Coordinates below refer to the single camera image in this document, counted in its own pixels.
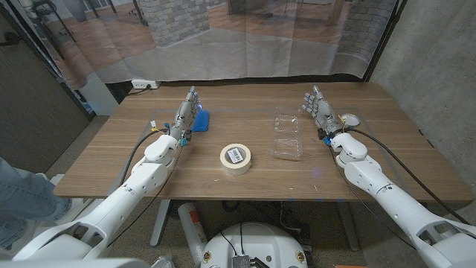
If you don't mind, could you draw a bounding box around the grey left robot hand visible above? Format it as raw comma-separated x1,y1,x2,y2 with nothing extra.
167,85,204,146

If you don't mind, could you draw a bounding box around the printed room backdrop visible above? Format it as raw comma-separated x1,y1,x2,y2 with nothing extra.
7,0,401,90

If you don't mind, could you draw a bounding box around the masking tape roll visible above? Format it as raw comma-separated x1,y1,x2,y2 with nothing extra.
219,143,252,176

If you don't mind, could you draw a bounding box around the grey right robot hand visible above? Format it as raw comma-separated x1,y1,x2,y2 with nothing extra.
300,84,345,141

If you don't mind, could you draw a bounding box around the black wall hook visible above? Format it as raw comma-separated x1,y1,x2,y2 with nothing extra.
0,31,22,48

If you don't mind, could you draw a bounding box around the white jar lid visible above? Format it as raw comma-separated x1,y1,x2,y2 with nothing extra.
340,113,361,128

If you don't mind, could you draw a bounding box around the clear plastic clamshell container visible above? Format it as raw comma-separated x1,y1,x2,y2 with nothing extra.
269,106,303,162

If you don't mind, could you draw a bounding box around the perforated wall panel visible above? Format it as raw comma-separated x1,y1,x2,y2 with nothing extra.
0,7,94,174

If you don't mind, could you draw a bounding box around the white board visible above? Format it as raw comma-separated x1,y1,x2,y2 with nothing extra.
77,72,120,117

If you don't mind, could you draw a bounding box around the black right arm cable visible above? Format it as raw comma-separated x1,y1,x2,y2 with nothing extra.
347,127,472,226

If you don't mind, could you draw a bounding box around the person leg in jeans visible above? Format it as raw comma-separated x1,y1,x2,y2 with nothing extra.
0,156,74,250

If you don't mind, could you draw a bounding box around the white power strip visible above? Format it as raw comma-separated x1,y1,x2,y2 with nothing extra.
131,78,161,90

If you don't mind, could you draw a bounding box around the black slanted frame pole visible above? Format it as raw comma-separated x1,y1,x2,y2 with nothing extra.
0,0,96,120

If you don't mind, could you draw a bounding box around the white table leg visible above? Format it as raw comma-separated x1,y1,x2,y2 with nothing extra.
149,200,172,248

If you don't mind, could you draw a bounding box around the white cylinder with orange label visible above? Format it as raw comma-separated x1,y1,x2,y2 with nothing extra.
177,202,209,267

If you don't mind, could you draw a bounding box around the white robot torso base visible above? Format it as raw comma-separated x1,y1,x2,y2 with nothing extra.
200,222,309,268

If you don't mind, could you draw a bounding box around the blue block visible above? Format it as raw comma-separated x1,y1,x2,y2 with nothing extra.
191,109,210,133

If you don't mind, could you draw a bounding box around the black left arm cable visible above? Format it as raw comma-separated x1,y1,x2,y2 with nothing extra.
118,128,170,187

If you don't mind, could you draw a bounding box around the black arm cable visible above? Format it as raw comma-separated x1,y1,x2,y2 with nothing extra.
118,128,170,187
347,127,472,226

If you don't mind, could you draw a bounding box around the clear plastic bag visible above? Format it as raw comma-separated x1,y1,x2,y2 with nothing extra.
150,254,176,268

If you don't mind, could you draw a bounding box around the grey table leg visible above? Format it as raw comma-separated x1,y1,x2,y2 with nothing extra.
336,200,361,252

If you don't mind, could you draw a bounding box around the black backdrop stand pole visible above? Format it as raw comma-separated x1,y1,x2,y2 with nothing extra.
362,0,408,83

